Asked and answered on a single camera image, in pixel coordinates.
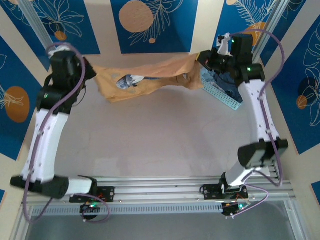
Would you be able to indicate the aluminium upright post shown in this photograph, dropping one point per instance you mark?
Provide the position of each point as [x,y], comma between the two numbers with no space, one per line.
[272,22]
[36,23]

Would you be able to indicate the orange printed t-shirt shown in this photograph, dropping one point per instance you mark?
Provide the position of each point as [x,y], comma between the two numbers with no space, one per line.
[155,80]

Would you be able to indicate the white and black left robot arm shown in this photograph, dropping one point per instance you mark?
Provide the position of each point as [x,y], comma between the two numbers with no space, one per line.
[47,145]

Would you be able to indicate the light blue plastic basket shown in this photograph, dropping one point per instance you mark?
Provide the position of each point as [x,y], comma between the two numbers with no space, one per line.
[220,97]

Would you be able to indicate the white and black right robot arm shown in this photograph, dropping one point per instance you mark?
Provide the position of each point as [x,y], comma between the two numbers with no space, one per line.
[257,115]

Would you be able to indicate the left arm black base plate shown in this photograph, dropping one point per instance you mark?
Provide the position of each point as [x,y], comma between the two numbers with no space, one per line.
[107,193]

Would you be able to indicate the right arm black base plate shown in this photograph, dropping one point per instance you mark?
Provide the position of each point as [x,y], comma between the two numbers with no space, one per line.
[211,191]

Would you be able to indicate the dark navy t-shirt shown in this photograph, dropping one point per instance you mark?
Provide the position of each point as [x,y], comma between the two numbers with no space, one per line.
[226,83]

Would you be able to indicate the light blue t-shirt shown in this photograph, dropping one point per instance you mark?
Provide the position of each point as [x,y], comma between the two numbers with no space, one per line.
[206,75]

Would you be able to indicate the aluminium rail base frame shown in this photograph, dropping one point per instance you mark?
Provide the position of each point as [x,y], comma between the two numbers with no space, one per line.
[160,190]

